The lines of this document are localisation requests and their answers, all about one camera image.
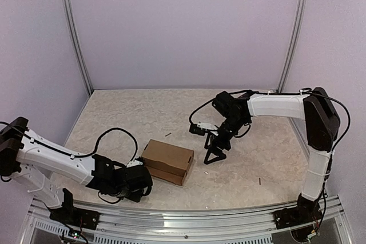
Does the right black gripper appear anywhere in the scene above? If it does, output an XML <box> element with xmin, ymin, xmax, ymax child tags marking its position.
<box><xmin>203</xmin><ymin>115</ymin><xmax>248</xmax><ymax>165</ymax></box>

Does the brown cardboard paper box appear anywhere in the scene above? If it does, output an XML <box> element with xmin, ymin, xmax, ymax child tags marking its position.
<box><xmin>141</xmin><ymin>139</ymin><xmax>194</xmax><ymax>186</ymax></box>

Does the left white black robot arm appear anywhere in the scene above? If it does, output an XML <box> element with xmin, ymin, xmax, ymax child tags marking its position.
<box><xmin>1</xmin><ymin>117</ymin><xmax>153</xmax><ymax>224</ymax></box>

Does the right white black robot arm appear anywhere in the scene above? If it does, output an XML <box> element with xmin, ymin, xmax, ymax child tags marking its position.
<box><xmin>198</xmin><ymin>87</ymin><xmax>340</xmax><ymax>223</ymax></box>

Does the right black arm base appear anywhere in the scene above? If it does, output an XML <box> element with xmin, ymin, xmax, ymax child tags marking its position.
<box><xmin>272</xmin><ymin>205</ymin><xmax>323</xmax><ymax>229</ymax></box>

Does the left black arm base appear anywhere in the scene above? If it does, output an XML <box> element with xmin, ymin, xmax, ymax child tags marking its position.
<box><xmin>48</xmin><ymin>207</ymin><xmax>100</xmax><ymax>230</ymax></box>

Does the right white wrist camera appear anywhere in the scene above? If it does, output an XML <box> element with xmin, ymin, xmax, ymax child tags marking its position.
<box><xmin>189</xmin><ymin>122</ymin><xmax>218</xmax><ymax>136</ymax></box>

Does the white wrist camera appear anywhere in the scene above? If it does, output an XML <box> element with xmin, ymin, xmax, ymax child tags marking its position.
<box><xmin>126</xmin><ymin>157</ymin><xmax>145</xmax><ymax>168</ymax></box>
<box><xmin>189</xmin><ymin>122</ymin><xmax>218</xmax><ymax>136</ymax></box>

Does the front aluminium frame rail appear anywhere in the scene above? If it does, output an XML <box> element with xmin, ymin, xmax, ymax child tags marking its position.
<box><xmin>16</xmin><ymin>196</ymin><xmax>355</xmax><ymax>243</ymax></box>

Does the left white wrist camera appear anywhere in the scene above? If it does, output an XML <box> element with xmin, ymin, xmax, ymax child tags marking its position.
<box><xmin>126</xmin><ymin>157</ymin><xmax>145</xmax><ymax>168</ymax></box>

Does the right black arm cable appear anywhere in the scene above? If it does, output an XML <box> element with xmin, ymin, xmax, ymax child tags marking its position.
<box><xmin>188</xmin><ymin>87</ymin><xmax>351</xmax><ymax>153</ymax></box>

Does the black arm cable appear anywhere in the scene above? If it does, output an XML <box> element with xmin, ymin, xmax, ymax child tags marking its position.
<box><xmin>0</xmin><ymin>121</ymin><xmax>140</xmax><ymax>205</ymax></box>
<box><xmin>188</xmin><ymin>87</ymin><xmax>351</xmax><ymax>153</ymax></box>

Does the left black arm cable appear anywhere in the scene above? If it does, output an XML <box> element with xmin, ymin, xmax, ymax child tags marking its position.
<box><xmin>0</xmin><ymin>121</ymin><xmax>140</xmax><ymax>205</ymax></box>

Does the right aluminium frame post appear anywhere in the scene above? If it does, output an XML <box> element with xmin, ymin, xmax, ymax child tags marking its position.
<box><xmin>276</xmin><ymin>0</ymin><xmax>307</xmax><ymax>93</ymax></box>

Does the aluminium frame post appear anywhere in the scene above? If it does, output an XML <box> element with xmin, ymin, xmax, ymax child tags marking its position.
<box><xmin>62</xmin><ymin>0</ymin><xmax>94</xmax><ymax>97</ymax></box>
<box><xmin>276</xmin><ymin>0</ymin><xmax>307</xmax><ymax>93</ymax></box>

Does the left aluminium frame post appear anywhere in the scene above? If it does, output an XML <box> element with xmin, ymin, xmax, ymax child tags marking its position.
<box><xmin>62</xmin><ymin>0</ymin><xmax>94</xmax><ymax>97</ymax></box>

